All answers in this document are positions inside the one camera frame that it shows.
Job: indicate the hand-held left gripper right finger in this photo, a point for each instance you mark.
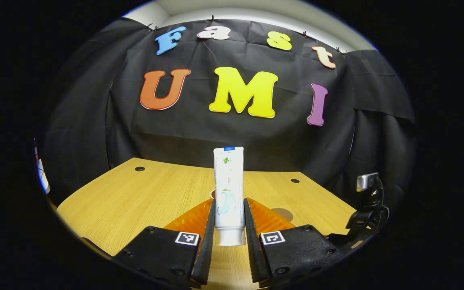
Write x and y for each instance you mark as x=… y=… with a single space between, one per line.
x=252 y=249

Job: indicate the white side table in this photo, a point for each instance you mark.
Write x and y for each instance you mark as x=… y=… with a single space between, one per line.
x=43 y=177

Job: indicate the black backdrop cloth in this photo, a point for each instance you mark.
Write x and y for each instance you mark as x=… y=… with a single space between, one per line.
x=175 y=133

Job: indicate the wooden desktop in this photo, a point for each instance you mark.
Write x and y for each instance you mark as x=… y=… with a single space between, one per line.
x=135 y=193

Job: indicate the white toothpaste tube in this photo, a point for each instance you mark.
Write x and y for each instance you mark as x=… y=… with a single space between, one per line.
x=228 y=181

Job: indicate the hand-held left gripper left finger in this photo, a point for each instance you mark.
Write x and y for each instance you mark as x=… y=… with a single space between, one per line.
x=206 y=253

